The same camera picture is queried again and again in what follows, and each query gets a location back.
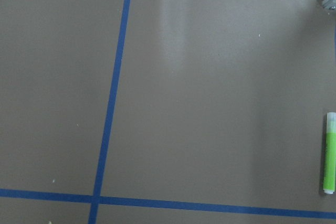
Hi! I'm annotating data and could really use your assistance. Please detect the brown paper table cover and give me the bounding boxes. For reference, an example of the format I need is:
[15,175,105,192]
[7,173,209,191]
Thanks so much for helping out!
[1,0,335,223]

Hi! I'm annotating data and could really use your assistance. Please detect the green highlighter pen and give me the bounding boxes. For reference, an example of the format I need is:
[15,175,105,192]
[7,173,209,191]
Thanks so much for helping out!
[323,112,335,195]

